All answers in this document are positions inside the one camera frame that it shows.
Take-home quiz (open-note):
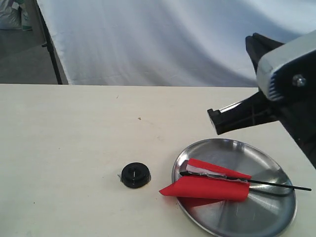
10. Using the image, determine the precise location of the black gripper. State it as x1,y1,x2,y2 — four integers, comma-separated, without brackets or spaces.
207,91,316,166

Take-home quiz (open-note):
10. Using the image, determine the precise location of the red flag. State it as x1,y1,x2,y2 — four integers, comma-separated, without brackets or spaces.
158,158,312,201

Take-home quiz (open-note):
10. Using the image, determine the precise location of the black round flag base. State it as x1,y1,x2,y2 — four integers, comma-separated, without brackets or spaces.
118,162,151,189

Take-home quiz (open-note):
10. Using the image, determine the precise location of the white backdrop cloth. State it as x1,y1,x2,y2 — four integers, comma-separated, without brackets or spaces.
38,0,316,87

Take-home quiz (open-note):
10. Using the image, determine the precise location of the round steel plate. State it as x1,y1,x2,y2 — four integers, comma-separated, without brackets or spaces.
171,138,297,237

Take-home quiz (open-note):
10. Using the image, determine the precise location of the black stand pole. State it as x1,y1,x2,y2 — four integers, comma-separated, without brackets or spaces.
35,0,63,85

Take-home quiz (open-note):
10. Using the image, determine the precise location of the white sack in background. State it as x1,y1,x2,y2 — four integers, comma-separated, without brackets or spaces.
0,0,32,31

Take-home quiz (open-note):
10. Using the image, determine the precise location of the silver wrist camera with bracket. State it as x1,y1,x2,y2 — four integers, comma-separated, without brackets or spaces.
256,31,316,102

